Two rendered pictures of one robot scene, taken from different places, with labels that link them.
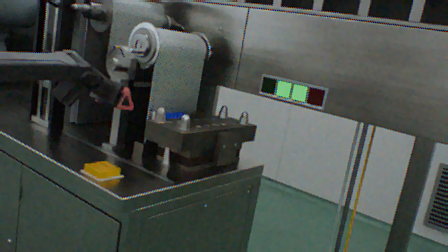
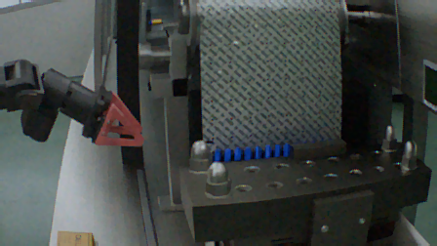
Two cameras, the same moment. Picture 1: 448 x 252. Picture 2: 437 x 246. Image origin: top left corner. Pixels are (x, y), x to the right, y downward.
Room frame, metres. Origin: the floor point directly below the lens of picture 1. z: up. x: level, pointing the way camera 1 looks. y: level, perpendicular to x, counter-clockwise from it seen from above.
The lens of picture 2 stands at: (0.71, -0.44, 1.36)
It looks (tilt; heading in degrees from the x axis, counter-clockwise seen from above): 17 degrees down; 46
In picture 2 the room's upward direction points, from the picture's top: 2 degrees counter-clockwise
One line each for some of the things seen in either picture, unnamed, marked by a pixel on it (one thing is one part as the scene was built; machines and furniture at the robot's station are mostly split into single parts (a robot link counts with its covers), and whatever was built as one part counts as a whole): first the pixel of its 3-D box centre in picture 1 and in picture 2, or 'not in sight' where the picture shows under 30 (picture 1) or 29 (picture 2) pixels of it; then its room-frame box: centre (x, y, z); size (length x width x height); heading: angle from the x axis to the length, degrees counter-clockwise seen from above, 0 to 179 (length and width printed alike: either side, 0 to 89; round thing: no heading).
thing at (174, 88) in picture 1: (176, 92); (277, 100); (1.44, 0.19, 1.11); 0.23 x 0.01 x 0.18; 145
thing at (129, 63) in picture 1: (119, 103); (168, 125); (1.36, 0.36, 1.05); 0.06 x 0.05 x 0.31; 145
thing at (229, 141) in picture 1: (226, 148); (340, 228); (1.36, -0.02, 0.96); 0.10 x 0.03 x 0.11; 145
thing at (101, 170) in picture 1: (102, 170); (75, 245); (1.09, 0.31, 0.91); 0.07 x 0.07 x 0.02; 55
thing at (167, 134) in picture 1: (204, 131); (318, 187); (1.40, 0.06, 1.00); 0.40 x 0.16 x 0.06; 145
